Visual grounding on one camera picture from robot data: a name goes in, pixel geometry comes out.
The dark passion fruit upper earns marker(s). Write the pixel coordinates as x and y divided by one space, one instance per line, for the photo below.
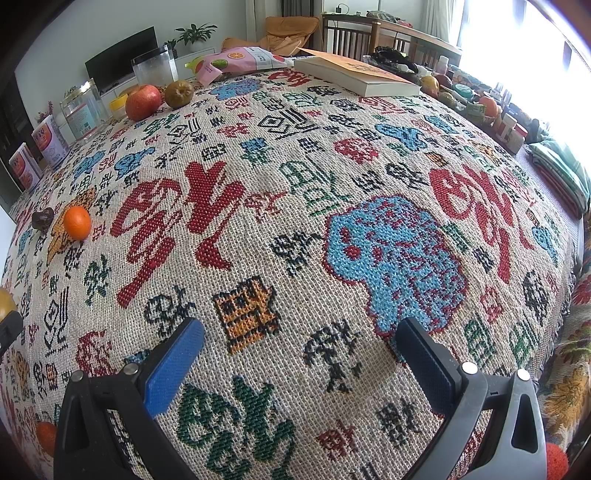
42 220

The dark orange front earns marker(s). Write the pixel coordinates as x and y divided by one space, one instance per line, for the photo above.
46 434

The orange fluffy sleeve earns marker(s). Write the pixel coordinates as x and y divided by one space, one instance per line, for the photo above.
557 462

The right pink white can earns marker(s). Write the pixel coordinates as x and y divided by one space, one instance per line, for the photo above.
50 142

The pink snack bag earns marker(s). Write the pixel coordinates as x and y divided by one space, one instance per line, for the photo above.
234 61

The small yellow cup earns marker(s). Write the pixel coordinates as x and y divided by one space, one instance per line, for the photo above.
117 107

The patterned woven tablecloth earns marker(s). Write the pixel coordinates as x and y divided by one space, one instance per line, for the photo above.
300 223

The left pink white can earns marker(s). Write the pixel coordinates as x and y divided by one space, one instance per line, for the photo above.
25 167

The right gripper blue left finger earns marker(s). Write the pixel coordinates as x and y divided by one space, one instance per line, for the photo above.
86 447

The green round fruit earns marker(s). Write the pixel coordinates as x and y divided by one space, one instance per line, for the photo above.
7 304

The folded green blanket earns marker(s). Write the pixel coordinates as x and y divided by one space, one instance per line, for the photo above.
560 163

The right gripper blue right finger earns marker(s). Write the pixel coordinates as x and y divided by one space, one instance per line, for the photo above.
513 445

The pink white can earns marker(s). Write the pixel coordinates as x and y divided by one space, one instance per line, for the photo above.
25 167
50 142

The orange bean bag chair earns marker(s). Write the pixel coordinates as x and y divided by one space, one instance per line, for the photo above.
285 36

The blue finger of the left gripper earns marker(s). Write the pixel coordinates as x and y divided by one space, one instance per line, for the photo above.
10 328

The small orange centre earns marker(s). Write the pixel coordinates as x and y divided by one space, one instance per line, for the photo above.
77 223

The wooden bench chair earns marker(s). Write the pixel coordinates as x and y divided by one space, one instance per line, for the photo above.
354 36

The red apple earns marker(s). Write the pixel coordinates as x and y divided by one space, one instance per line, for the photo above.
142 101

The potted plant by television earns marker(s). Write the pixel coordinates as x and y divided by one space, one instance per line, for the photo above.
193 36

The orange cover book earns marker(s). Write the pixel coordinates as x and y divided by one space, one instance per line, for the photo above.
360 78

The black television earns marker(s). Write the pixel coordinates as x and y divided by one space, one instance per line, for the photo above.
114 64

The clear jar black lid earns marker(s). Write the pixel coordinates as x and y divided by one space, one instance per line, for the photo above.
156 67

